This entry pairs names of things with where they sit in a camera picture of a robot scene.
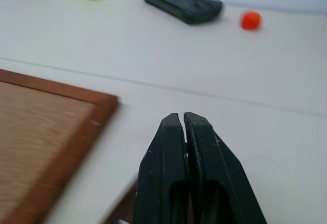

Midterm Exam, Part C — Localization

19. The red pushpin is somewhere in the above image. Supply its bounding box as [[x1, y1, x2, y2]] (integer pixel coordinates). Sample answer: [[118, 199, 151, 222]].
[[240, 10, 263, 31]]

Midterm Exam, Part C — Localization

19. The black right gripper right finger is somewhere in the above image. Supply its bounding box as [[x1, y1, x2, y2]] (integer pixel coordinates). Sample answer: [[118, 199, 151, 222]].
[[183, 111, 268, 224]]

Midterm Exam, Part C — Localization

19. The black plastic tray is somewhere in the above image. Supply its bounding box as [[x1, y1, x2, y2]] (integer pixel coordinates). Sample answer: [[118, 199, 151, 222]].
[[139, 0, 225, 26]]

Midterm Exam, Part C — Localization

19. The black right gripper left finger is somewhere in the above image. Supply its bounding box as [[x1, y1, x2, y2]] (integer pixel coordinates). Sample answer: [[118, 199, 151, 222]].
[[132, 112, 190, 224]]

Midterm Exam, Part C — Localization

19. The wooden framed cork board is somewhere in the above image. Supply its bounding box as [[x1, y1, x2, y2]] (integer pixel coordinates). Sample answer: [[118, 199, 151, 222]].
[[0, 68, 137, 224]]

